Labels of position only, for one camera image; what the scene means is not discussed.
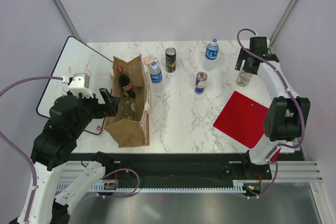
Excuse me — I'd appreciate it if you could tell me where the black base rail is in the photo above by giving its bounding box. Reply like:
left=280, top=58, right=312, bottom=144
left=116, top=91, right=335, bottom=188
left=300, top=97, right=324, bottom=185
left=78, top=152, right=274, bottom=189

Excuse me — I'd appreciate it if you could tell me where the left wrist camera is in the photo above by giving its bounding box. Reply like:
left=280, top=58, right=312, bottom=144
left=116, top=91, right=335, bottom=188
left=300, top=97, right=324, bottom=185
left=62, top=73, right=93, bottom=98

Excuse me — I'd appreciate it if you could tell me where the black Schweppes can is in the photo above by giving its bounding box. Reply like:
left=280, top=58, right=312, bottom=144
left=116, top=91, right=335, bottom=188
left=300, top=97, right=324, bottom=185
left=165, top=47, right=176, bottom=73

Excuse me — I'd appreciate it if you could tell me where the Red Bull can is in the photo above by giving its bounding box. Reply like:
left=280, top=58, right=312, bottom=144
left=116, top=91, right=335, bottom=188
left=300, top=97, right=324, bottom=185
left=194, top=71, right=207, bottom=94

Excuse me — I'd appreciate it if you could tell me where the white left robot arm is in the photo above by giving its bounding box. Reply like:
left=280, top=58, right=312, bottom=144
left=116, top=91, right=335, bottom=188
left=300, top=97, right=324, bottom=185
left=11, top=88, right=120, bottom=223

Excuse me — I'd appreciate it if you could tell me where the pink power cube adapter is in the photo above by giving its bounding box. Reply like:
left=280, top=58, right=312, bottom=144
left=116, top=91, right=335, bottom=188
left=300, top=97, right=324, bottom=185
left=143, top=55, right=158, bottom=67

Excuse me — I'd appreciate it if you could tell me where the white whiteboard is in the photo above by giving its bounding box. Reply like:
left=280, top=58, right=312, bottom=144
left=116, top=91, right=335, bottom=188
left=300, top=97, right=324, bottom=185
left=35, top=36, right=116, bottom=137

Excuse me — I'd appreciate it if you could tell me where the tan canvas tote bag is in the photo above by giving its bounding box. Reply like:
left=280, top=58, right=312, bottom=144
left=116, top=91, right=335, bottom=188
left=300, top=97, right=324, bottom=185
left=104, top=55, right=154, bottom=148

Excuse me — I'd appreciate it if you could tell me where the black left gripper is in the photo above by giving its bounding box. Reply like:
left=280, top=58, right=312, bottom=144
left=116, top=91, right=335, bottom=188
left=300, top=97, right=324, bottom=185
left=70, top=87, right=120, bottom=138

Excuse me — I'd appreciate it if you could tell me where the glass Coca-Cola bottle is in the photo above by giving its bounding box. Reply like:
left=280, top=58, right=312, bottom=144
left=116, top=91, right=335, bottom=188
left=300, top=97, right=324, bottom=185
left=117, top=67, right=136, bottom=99

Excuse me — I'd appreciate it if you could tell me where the red plastic clipboard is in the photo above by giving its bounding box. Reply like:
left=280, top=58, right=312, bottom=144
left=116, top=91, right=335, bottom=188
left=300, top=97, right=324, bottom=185
left=213, top=91, right=268, bottom=149

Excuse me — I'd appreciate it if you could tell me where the small blue-label water bottle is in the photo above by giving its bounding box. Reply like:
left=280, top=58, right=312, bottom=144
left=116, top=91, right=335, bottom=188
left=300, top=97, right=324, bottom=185
left=150, top=61, right=163, bottom=93

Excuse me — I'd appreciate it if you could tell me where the clear glass bottle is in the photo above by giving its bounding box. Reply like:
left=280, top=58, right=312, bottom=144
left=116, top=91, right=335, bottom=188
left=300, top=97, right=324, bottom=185
left=236, top=69, right=253, bottom=87
left=121, top=97, right=136, bottom=121

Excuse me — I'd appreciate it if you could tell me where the large blue-label water bottle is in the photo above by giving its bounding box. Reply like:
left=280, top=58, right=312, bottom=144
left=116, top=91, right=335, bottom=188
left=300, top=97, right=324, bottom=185
left=203, top=38, right=219, bottom=71

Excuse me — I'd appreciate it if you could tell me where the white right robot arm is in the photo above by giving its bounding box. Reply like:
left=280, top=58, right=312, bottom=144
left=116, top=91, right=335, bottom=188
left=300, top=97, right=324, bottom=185
left=235, top=36, right=310, bottom=179

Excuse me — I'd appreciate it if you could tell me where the white slotted cable duct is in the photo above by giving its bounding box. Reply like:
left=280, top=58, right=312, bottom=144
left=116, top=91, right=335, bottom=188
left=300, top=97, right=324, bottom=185
left=56, top=179, right=263, bottom=193

